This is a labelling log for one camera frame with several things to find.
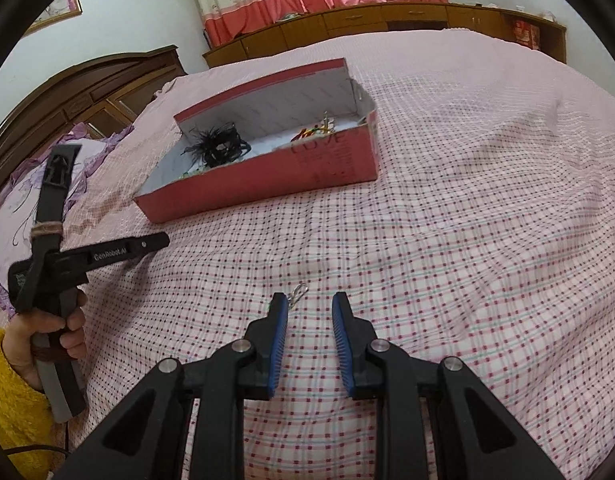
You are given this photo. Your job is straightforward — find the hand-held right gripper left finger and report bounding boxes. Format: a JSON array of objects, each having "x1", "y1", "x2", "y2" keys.
[{"x1": 52, "y1": 291, "x2": 289, "y2": 480}]

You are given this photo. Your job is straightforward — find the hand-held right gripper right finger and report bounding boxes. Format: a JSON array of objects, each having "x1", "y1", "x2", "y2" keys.
[{"x1": 332, "y1": 291, "x2": 553, "y2": 480}]

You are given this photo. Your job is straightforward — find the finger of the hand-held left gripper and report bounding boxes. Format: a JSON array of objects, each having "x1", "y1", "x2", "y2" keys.
[{"x1": 132, "y1": 232, "x2": 170, "y2": 259}]

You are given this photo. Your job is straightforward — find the black feather hair accessory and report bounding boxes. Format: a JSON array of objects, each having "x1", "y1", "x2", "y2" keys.
[{"x1": 184, "y1": 126, "x2": 253, "y2": 169}]

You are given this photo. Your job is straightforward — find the red cardboard box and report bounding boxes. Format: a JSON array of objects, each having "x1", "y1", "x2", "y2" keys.
[{"x1": 134, "y1": 58, "x2": 379, "y2": 223}]

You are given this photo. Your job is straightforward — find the colourful hair accessories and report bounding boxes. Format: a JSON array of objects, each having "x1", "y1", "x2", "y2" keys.
[{"x1": 290, "y1": 127, "x2": 335, "y2": 144}]

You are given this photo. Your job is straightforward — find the person's left forearm yellow sleeve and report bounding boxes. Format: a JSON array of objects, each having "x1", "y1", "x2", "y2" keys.
[{"x1": 0, "y1": 330, "x2": 63, "y2": 466}]

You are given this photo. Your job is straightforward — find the person's left hand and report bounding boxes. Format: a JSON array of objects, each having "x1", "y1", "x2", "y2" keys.
[{"x1": 4, "y1": 292, "x2": 88, "y2": 392}]

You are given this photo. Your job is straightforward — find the purple floral pillow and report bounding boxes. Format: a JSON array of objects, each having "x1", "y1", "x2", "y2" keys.
[{"x1": 0, "y1": 125, "x2": 135, "y2": 311}]

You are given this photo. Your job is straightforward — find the pink plaid bed sheet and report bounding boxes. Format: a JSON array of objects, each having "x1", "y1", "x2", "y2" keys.
[{"x1": 0, "y1": 27, "x2": 615, "y2": 480}]

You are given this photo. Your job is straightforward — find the wooden bed headboard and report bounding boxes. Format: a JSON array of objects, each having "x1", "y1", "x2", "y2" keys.
[{"x1": 0, "y1": 45, "x2": 185, "y2": 186}]

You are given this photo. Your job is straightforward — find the long wooden cabinet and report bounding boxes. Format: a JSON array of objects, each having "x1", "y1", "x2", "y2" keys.
[{"x1": 202, "y1": 2, "x2": 568, "y2": 68}]

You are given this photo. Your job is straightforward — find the red box on shelf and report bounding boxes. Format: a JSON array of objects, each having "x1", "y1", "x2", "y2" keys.
[{"x1": 512, "y1": 19, "x2": 542, "y2": 51}]

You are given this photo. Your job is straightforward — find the thin black cable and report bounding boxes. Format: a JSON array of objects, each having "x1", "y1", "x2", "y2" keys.
[{"x1": 2, "y1": 422, "x2": 71, "y2": 457}]

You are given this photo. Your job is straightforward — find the framed wall picture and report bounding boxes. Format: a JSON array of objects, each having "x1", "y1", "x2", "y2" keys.
[{"x1": 22, "y1": 0, "x2": 84, "y2": 37}]

